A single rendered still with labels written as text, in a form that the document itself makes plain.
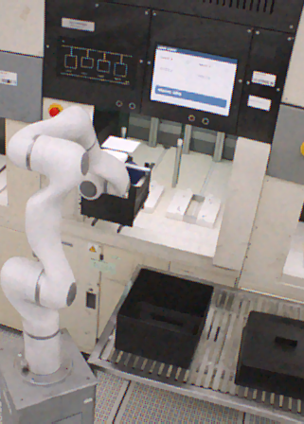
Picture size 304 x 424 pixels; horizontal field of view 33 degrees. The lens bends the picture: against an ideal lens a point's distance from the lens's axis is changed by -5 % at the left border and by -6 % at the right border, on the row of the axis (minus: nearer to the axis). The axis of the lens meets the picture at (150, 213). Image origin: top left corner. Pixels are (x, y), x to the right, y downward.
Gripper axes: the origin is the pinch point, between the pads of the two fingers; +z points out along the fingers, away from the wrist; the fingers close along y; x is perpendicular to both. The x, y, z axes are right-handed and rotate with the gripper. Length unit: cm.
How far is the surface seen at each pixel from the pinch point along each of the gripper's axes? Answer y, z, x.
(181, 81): 19.1, 1.5, 30.9
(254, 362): 66, -49, -39
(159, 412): 35, -16, -125
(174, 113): 18.2, 1.6, 18.5
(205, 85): 27.8, 1.5, 31.4
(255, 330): 64, -34, -39
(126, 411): 20, -21, -125
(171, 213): 19.1, 21.4, -35.4
